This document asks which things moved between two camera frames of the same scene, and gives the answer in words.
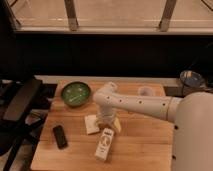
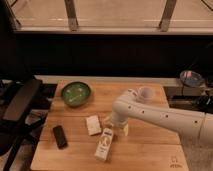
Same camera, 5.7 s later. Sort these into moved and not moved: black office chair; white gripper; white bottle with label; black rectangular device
Moved: white gripper
Not moved: black rectangular device; white bottle with label; black office chair
